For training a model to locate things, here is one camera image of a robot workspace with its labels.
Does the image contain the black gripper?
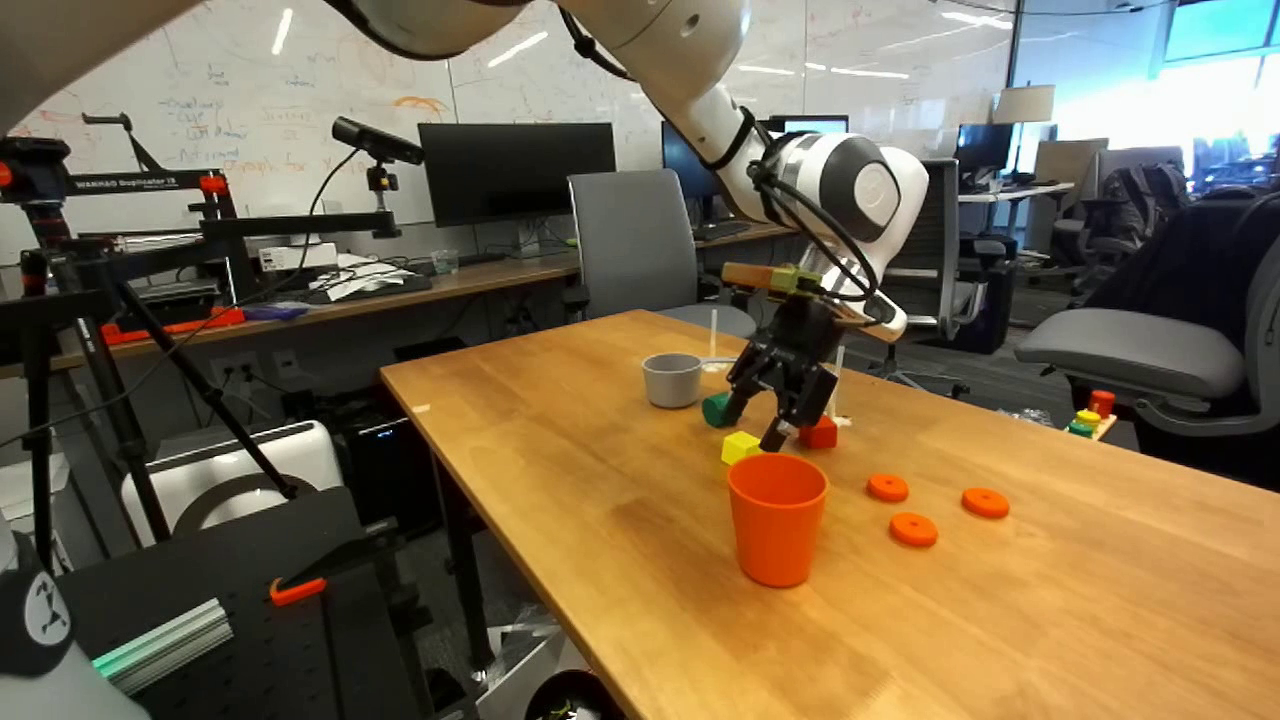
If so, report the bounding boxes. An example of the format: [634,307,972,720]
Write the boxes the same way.
[715,294,852,453]

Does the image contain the yellow cube block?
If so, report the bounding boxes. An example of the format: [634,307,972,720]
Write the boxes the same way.
[715,427,769,468]

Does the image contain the grey measuring scoop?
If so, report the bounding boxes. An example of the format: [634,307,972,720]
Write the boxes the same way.
[640,349,708,412]

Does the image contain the orange plastic cup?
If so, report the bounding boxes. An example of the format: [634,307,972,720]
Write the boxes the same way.
[724,453,833,593]

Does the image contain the orange flat disc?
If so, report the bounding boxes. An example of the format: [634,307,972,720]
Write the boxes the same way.
[883,511,942,553]
[862,474,914,509]
[955,485,1017,525]

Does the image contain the black mesh office chair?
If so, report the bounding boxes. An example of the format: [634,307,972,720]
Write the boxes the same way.
[875,155,994,362]

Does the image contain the grey office chair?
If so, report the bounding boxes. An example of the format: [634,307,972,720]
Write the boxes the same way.
[562,170,760,340]
[1017,233,1280,493]

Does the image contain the black monitor dark screen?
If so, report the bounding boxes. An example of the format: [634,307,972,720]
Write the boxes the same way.
[657,116,732,205]

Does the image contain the monitor with lit screen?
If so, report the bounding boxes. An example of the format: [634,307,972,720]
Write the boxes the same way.
[775,113,852,141]

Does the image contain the colourful wooden peg toy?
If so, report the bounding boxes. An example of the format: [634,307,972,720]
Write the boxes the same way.
[1062,386,1122,445]

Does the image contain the small distant monitor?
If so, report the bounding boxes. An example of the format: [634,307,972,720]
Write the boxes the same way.
[951,119,1017,176]

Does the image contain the long wooden desk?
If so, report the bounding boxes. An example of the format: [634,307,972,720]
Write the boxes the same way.
[37,214,833,386]

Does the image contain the large black monitor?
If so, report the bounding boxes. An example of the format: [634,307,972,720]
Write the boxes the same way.
[417,119,621,233]

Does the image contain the black table leg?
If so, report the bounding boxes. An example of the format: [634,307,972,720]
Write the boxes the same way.
[427,453,501,675]

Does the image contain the white wheeled base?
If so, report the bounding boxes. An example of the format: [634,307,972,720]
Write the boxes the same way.
[463,616,632,720]

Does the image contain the tan office chair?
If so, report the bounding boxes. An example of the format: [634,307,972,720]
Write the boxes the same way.
[1030,138,1110,205]

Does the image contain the lamp with beige shade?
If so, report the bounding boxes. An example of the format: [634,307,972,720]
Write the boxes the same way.
[993,81,1061,176]

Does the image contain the black computer tower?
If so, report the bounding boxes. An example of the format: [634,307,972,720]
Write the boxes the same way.
[285,336,463,538]

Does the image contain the dark jacket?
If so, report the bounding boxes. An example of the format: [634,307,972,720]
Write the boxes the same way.
[1083,192,1280,354]

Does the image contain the white crumpled papers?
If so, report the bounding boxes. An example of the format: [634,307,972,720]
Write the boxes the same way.
[302,261,421,305]

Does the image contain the flat white box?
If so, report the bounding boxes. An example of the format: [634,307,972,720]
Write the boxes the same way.
[254,242,340,276]

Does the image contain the white silver case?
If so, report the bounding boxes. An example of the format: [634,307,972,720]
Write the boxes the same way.
[116,417,346,553]

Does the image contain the orange clamp bar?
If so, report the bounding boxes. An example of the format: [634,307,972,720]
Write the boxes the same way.
[96,305,253,357]

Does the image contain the pale green metal tube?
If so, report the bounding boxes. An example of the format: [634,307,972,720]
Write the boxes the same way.
[86,596,240,700]

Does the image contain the black tripod rig orange knobs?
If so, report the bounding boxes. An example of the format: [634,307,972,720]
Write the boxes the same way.
[0,113,402,577]

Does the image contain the black cap with logo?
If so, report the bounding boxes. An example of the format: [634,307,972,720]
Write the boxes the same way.
[0,565,80,679]

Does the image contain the wrist camera on wooden mount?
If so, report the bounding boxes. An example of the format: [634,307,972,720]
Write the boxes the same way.
[715,255,910,349]

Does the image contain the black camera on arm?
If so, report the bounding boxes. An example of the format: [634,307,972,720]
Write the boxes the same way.
[326,113,433,172]

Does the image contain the black case orange handle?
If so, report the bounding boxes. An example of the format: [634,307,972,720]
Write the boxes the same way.
[54,485,442,720]

